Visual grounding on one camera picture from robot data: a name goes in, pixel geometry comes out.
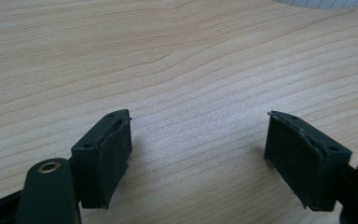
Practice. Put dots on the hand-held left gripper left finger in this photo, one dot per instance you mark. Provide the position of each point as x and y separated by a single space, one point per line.
105 161

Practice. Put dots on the white gridded mat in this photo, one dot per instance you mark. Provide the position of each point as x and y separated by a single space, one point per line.
323 2

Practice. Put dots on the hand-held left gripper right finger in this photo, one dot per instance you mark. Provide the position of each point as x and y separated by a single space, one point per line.
301 168

